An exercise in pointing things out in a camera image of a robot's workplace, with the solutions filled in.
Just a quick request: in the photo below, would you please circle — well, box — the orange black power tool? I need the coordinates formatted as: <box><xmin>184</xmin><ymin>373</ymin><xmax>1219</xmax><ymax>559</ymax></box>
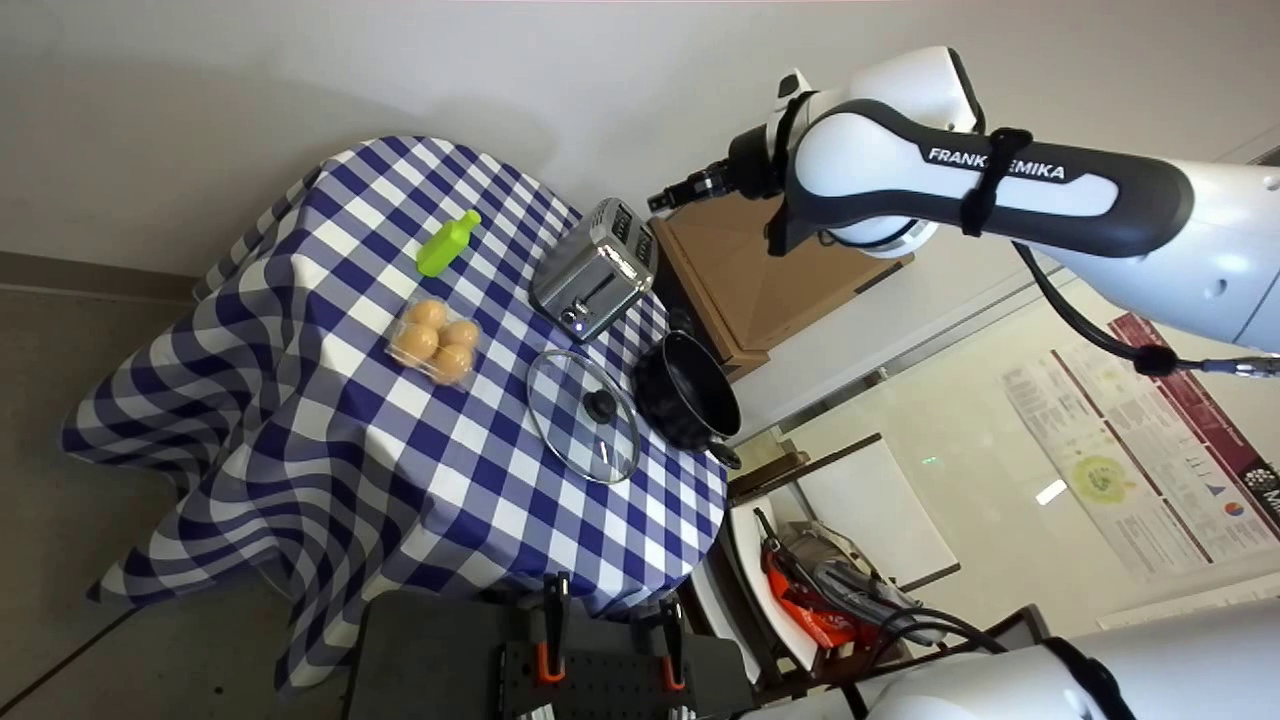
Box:
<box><xmin>756</xmin><ymin>514</ymin><xmax>918</xmax><ymax>660</ymax></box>

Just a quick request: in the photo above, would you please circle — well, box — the black perforated base board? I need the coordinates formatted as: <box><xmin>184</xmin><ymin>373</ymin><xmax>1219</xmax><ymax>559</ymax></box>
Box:
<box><xmin>340</xmin><ymin>589</ymin><xmax>756</xmax><ymax>720</ymax></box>

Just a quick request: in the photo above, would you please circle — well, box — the poster with red edge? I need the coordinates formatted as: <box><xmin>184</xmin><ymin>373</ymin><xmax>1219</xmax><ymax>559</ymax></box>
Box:
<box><xmin>1108</xmin><ymin>312</ymin><xmax>1280</xmax><ymax>536</ymax></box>

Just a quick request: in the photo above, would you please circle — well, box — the black cooking pot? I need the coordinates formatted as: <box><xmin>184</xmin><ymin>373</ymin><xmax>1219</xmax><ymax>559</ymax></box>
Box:
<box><xmin>628</xmin><ymin>326</ymin><xmax>744</xmax><ymax>456</ymax></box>

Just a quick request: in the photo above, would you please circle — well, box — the brown cardboard box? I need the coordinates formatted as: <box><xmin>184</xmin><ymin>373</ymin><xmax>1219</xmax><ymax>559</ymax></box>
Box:
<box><xmin>655</xmin><ymin>193</ymin><xmax>912</xmax><ymax>385</ymax></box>

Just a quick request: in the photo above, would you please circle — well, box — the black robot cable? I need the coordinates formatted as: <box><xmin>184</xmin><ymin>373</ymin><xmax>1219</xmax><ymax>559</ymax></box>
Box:
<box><xmin>1005</xmin><ymin>235</ymin><xmax>1280</xmax><ymax>381</ymax></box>

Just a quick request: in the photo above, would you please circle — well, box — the stainless steel toaster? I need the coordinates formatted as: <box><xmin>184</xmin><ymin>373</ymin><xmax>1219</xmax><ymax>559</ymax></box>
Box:
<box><xmin>530</xmin><ymin>195</ymin><xmax>660</xmax><ymax>342</ymax></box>

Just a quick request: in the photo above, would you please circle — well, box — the blue white checkered tablecloth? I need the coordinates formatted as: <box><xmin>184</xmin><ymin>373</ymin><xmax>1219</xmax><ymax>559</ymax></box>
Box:
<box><xmin>61</xmin><ymin>133</ymin><xmax>732</xmax><ymax>694</ymax></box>

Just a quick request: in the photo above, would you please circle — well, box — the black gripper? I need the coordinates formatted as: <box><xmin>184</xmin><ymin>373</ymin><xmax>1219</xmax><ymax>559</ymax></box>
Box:
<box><xmin>647</xmin><ymin>119</ymin><xmax>791</xmax><ymax>216</ymax></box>

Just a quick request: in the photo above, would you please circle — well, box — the white board panel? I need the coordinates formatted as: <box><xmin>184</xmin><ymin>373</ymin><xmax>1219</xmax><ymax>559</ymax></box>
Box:
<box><xmin>791</xmin><ymin>434</ymin><xmax>967</xmax><ymax>593</ymax></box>

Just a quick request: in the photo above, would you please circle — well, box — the glass lid with black knob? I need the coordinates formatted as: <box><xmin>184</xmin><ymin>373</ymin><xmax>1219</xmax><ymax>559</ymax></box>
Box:
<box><xmin>521</xmin><ymin>342</ymin><xmax>643</xmax><ymax>487</ymax></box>

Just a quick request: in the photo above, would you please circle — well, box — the black orange spring clamp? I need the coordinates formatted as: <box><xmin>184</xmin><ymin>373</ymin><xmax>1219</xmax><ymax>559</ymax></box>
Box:
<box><xmin>530</xmin><ymin>570</ymin><xmax>571</xmax><ymax>690</ymax></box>
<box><xmin>652</xmin><ymin>594</ymin><xmax>696</xmax><ymax>694</ymax></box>

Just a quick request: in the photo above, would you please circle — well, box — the green plastic bottle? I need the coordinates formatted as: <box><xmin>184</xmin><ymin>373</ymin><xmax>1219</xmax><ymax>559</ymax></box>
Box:
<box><xmin>411</xmin><ymin>202</ymin><xmax>489</xmax><ymax>279</ymax></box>

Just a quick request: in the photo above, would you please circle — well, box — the white printed poster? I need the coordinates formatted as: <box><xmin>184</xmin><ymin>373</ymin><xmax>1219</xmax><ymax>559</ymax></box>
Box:
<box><xmin>998</xmin><ymin>346</ymin><xmax>1214</xmax><ymax>580</ymax></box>

